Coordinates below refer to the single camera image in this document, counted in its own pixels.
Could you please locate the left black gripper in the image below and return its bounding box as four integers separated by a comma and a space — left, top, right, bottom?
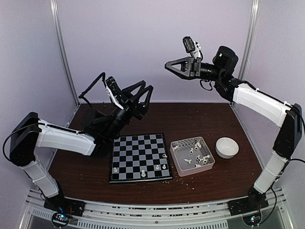
102, 80, 153, 140

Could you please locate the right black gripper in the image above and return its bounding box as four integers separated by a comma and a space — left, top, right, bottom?
165, 55, 224, 81

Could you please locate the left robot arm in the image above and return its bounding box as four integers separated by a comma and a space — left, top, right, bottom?
5, 77, 153, 212

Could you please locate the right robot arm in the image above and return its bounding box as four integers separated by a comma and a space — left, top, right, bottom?
164, 46, 305, 211

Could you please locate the white chess piece pile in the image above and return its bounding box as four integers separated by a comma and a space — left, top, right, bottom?
173, 141, 214, 170

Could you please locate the black white chessboard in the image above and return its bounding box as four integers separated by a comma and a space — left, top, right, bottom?
109, 133, 173, 184

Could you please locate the pink plastic basket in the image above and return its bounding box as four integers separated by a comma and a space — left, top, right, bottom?
170, 136, 215, 177

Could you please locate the white ceramic bowl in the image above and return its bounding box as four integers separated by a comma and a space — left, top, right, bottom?
215, 137, 239, 159

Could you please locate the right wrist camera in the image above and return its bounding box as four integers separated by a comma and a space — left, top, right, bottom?
183, 36, 203, 61

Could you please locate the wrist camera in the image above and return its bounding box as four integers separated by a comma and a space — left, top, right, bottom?
104, 76, 124, 110
183, 36, 203, 61

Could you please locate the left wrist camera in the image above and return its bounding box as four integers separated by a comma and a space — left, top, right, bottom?
104, 76, 124, 110

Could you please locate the right aluminium frame post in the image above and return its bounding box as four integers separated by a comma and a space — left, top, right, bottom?
238, 0, 261, 80

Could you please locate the aluminium frame post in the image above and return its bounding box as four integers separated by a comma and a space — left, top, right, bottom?
238, 0, 261, 80
50, 0, 80, 106

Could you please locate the front aluminium rail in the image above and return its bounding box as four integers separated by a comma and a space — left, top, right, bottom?
21, 188, 294, 229

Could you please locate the left aluminium frame post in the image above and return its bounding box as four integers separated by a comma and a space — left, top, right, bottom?
50, 0, 80, 106

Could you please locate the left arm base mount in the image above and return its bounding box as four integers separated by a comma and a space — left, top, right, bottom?
41, 189, 85, 229

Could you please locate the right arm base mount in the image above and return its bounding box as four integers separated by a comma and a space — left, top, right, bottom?
227, 187, 269, 227

